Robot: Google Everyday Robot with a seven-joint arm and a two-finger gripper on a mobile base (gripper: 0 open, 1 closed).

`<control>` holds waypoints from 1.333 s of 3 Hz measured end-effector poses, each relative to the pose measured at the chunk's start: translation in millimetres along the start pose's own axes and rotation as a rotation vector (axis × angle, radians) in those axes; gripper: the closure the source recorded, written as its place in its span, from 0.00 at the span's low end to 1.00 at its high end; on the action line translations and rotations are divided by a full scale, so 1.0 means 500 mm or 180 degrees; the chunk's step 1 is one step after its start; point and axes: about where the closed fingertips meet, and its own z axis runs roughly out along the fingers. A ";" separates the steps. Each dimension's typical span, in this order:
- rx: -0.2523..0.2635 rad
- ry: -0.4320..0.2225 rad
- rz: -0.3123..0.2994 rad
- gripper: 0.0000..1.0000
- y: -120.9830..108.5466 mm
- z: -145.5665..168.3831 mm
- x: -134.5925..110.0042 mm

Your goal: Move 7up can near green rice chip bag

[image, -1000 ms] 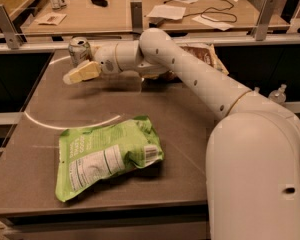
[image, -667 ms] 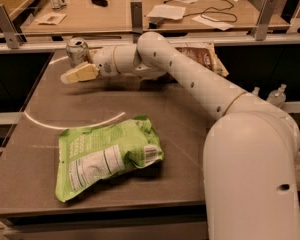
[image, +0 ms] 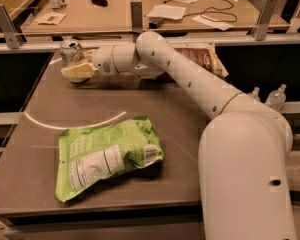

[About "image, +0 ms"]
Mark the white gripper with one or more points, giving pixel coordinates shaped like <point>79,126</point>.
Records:
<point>103,60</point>

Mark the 7up soda can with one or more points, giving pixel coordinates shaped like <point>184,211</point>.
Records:
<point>71,52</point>

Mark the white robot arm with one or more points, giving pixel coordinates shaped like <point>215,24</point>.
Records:
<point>242,151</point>

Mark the green rice chip bag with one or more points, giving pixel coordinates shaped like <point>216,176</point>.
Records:
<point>92,154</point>

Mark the brown and yellow chip bag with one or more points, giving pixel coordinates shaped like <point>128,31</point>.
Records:
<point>203,54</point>

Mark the small paper packet left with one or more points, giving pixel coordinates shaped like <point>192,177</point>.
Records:
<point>51,18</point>

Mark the black computer mouse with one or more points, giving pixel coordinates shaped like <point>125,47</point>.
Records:
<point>102,3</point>

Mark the white paper sheet centre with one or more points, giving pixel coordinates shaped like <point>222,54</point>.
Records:
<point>167,12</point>

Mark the white paper sheet right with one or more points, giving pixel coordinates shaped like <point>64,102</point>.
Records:
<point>213,23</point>

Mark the clear sanitizer bottle left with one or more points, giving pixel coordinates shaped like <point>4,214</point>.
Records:
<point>255,93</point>

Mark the clear sanitizer bottle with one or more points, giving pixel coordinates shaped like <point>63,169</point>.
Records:
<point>276,98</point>
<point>255,93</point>

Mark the clear sanitizer bottle right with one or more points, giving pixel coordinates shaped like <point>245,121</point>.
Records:
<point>276,98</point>

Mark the middle metal bracket post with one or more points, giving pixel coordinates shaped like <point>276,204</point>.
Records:
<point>136,16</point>

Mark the metal bracket post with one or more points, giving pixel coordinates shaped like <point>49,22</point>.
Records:
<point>12,37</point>
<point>136,16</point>
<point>259,32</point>

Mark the left metal bracket post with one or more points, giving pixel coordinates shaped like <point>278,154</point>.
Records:
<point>12,37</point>

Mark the right metal bracket post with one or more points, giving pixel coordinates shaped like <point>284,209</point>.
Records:
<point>259,32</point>

